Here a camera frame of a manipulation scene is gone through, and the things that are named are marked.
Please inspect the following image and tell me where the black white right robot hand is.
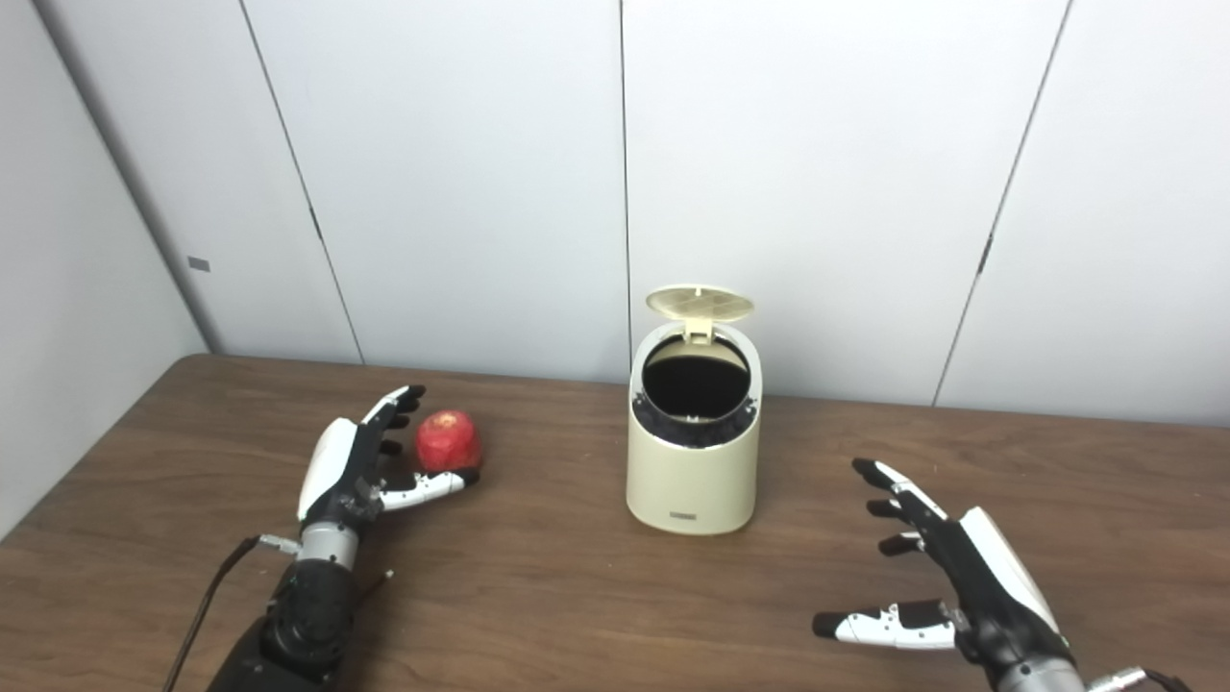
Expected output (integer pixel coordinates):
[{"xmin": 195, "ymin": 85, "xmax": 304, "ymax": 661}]
[{"xmin": 812, "ymin": 457, "xmax": 1072, "ymax": 674}]

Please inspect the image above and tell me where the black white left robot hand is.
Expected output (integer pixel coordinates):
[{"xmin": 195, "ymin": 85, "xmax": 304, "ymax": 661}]
[{"xmin": 296, "ymin": 384, "xmax": 481, "ymax": 534}]

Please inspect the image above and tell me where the red apple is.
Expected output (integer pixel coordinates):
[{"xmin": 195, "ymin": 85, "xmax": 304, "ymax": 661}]
[{"xmin": 415, "ymin": 409, "xmax": 484, "ymax": 474}]

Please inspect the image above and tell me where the cream round bin lid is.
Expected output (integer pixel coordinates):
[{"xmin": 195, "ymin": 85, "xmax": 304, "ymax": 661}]
[{"xmin": 646, "ymin": 284, "xmax": 755, "ymax": 345}]

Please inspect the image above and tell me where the cream-colored round bin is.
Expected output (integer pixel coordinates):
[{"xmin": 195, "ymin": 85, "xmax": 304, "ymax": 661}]
[{"xmin": 626, "ymin": 322, "xmax": 763, "ymax": 536}]

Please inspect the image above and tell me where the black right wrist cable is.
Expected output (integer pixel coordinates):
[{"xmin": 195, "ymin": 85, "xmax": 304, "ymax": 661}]
[{"xmin": 1086, "ymin": 666, "xmax": 1193, "ymax": 692}]

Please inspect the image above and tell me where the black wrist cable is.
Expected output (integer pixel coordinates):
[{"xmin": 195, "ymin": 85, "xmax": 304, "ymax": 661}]
[
  {"xmin": 1086, "ymin": 666, "xmax": 1193, "ymax": 692},
  {"xmin": 161, "ymin": 534, "xmax": 304, "ymax": 692}
]

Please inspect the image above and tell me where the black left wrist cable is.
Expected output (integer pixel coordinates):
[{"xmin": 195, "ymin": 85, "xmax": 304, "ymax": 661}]
[{"xmin": 161, "ymin": 534, "xmax": 304, "ymax": 692}]

